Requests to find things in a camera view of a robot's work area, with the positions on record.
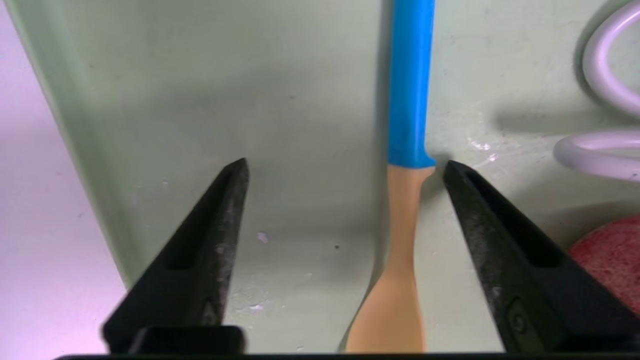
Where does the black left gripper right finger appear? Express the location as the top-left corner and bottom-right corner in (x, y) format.
(442, 160), (640, 353)

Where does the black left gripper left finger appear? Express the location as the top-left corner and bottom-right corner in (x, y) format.
(102, 158), (250, 353)

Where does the red peach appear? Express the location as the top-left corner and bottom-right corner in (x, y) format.
(567, 215), (640, 318)

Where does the light green plastic tray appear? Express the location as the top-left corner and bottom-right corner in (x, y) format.
(5, 0), (640, 353)

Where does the white power strip with cord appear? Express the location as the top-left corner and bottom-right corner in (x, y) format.
(552, 0), (640, 183)

